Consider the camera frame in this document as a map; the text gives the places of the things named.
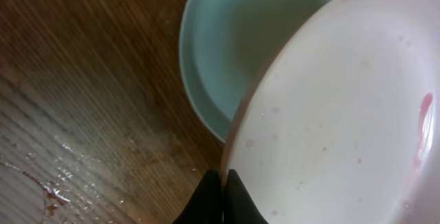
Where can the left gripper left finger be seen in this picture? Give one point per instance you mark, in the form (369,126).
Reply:
(205,204)

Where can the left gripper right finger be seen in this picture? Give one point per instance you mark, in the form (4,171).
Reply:
(238,206)

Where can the pink plate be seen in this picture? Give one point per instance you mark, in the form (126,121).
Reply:
(343,126)

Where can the light blue plate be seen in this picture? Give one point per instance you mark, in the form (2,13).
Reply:
(225,46)

